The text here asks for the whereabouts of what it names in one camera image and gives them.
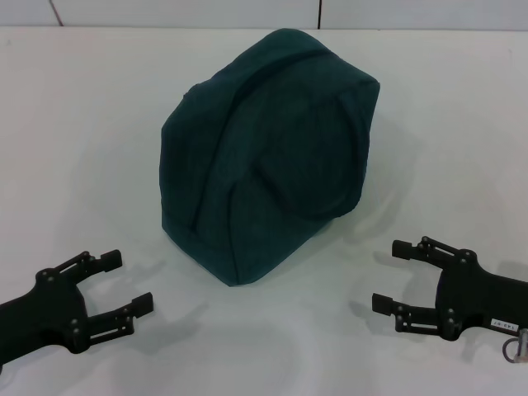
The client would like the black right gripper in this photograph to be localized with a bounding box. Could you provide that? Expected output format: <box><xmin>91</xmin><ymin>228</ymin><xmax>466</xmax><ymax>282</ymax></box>
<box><xmin>370</xmin><ymin>234</ymin><xmax>528</xmax><ymax>343</ymax></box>

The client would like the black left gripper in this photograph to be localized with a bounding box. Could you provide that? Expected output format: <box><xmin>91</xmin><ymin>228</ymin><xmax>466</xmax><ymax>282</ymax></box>
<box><xmin>0</xmin><ymin>248</ymin><xmax>155</xmax><ymax>367</ymax></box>

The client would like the dark teal insulated lunch bag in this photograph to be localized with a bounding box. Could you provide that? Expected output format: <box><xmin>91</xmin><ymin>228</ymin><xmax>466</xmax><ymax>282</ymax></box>
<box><xmin>158</xmin><ymin>27</ymin><xmax>380</xmax><ymax>289</ymax></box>

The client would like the black right cable silver plug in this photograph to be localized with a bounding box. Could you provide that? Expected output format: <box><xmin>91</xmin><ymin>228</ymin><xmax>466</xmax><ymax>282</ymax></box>
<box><xmin>500</xmin><ymin>328</ymin><xmax>528</xmax><ymax>365</ymax></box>

